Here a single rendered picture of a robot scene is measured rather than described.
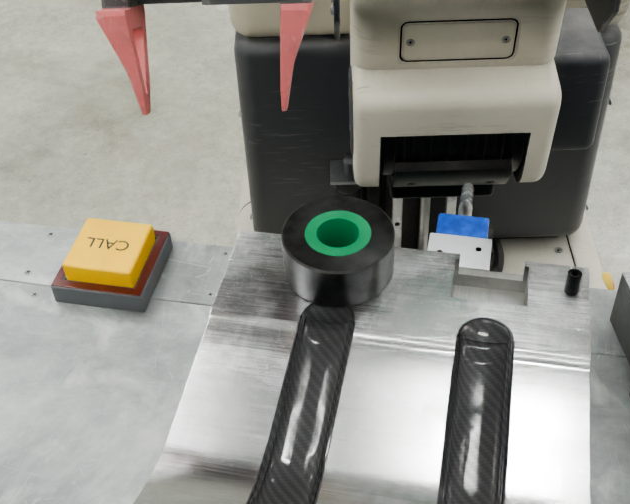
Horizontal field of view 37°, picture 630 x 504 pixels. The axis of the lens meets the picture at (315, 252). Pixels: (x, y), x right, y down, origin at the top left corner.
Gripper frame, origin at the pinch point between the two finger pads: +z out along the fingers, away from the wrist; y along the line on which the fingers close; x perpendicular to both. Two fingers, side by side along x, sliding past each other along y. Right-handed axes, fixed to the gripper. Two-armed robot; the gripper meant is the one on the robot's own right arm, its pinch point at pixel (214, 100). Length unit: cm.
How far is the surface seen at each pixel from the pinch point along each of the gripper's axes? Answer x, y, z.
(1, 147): 158, -72, 32
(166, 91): 177, -34, 22
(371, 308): -4.4, 10.6, 14.2
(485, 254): 5.0, 19.9, 13.5
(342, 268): -5.5, 8.6, 10.8
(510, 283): -0.1, 21.0, 14.1
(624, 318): 2.1, 30.3, 18.0
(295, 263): -4.6, 5.4, 10.7
